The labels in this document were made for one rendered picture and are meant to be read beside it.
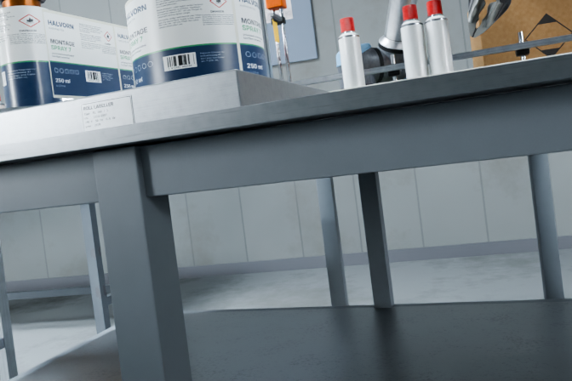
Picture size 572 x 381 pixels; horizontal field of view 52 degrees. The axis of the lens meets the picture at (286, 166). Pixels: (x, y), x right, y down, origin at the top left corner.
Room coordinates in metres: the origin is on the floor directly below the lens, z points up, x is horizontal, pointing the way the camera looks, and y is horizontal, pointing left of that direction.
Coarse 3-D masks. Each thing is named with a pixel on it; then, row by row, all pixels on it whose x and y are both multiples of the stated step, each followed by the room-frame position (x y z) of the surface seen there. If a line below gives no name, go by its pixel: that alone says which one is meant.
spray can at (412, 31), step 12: (408, 12) 1.34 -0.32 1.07; (408, 24) 1.33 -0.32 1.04; (420, 24) 1.33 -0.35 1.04; (408, 36) 1.33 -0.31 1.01; (420, 36) 1.33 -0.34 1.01; (408, 48) 1.34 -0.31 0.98; (420, 48) 1.33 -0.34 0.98; (408, 60) 1.34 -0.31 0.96; (420, 60) 1.33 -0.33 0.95; (408, 72) 1.34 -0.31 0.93; (420, 72) 1.33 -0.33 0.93
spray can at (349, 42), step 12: (348, 24) 1.39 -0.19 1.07; (348, 36) 1.38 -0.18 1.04; (348, 48) 1.38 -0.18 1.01; (360, 48) 1.39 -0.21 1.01; (348, 60) 1.38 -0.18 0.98; (360, 60) 1.38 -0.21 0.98; (348, 72) 1.38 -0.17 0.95; (360, 72) 1.38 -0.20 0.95; (348, 84) 1.38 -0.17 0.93; (360, 84) 1.38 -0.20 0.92
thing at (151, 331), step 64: (256, 128) 0.62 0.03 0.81; (320, 128) 0.60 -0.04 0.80; (384, 128) 0.57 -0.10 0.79; (448, 128) 0.55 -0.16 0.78; (512, 128) 0.54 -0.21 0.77; (0, 192) 0.74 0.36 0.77; (64, 192) 0.71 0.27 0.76; (128, 192) 0.66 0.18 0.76; (128, 256) 0.67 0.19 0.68; (384, 256) 1.96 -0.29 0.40; (128, 320) 0.67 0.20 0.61; (192, 320) 2.12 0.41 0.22; (256, 320) 2.01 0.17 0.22; (320, 320) 1.92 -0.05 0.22; (384, 320) 1.83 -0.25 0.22; (448, 320) 1.75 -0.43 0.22; (512, 320) 1.68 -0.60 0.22
